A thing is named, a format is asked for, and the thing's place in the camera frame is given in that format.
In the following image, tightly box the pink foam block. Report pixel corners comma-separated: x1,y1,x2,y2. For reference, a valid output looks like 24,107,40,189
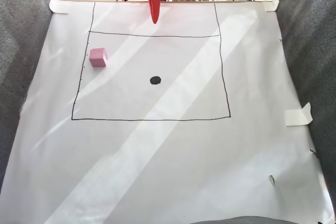
89,47,109,68

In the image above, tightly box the grey fabric panel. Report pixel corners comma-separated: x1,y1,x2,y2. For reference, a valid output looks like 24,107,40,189
0,0,53,196
274,0,336,201

